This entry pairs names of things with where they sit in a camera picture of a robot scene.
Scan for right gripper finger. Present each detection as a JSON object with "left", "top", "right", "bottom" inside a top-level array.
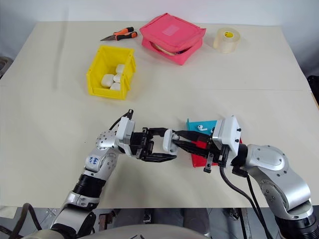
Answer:
[
  {"left": 171, "top": 140, "right": 209, "bottom": 155},
  {"left": 174, "top": 129, "right": 213, "bottom": 143}
]

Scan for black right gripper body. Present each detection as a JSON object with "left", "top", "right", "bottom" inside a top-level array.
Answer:
[{"left": 203, "top": 136, "right": 227, "bottom": 174}]

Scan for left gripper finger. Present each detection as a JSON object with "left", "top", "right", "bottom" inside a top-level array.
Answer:
[
  {"left": 147, "top": 127, "right": 173, "bottom": 137},
  {"left": 143, "top": 152, "right": 178, "bottom": 163}
]

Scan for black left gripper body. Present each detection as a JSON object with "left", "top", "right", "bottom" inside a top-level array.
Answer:
[{"left": 129, "top": 127, "right": 156, "bottom": 161}]

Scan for yellow plastic bin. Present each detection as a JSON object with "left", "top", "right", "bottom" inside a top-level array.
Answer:
[{"left": 86, "top": 45, "right": 137, "bottom": 101}]

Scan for teal plastic tray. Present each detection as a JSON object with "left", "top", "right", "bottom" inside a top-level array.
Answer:
[{"left": 186, "top": 118, "right": 218, "bottom": 137}]

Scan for red plastic tray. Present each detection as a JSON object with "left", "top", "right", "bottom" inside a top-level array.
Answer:
[{"left": 190, "top": 137, "right": 243, "bottom": 169}]

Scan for grey robot torso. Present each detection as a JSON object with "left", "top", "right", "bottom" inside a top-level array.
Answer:
[{"left": 93, "top": 223, "right": 212, "bottom": 239}]

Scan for pink fabric zip pouch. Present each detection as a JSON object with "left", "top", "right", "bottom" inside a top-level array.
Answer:
[{"left": 139, "top": 12, "right": 207, "bottom": 66}]

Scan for clear tape roll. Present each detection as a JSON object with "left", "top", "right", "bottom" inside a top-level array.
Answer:
[{"left": 213, "top": 27, "right": 242, "bottom": 54}]

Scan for orange black pliers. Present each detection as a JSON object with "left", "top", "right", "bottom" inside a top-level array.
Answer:
[{"left": 100, "top": 26, "right": 139, "bottom": 42}]

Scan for black equipment at edge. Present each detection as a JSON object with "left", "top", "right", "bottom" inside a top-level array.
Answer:
[{"left": 307, "top": 74, "right": 319, "bottom": 108}]

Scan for dark round object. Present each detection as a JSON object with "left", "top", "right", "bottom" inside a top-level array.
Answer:
[{"left": 0, "top": 56, "right": 13, "bottom": 78}]

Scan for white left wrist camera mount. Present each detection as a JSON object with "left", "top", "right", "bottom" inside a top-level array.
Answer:
[{"left": 115, "top": 116, "right": 137, "bottom": 157}]

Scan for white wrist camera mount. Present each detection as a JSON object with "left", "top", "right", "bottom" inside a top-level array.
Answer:
[
  {"left": 115, "top": 116, "right": 137, "bottom": 157},
  {"left": 211, "top": 115, "right": 243, "bottom": 157}
]

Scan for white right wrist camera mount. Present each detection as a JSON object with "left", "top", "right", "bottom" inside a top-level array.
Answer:
[{"left": 211, "top": 115, "right": 243, "bottom": 157}]

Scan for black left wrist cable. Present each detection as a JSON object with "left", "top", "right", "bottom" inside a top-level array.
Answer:
[{"left": 108, "top": 109, "right": 136, "bottom": 131}]

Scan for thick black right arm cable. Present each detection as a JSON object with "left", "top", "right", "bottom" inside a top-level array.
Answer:
[{"left": 218, "top": 163, "right": 269, "bottom": 239}]

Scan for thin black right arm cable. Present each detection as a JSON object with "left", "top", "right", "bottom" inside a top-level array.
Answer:
[{"left": 233, "top": 168, "right": 275, "bottom": 239}]

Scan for black cable by shoulder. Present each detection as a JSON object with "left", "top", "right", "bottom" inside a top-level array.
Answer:
[{"left": 0, "top": 202, "right": 42, "bottom": 239}]

